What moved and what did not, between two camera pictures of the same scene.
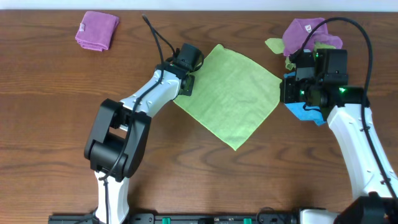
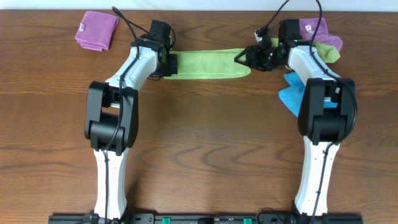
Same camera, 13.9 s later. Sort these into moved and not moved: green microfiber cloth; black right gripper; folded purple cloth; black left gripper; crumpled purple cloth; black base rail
Moved: black left gripper; black right gripper; green microfiber cloth
Not moved: folded purple cloth; crumpled purple cloth; black base rail
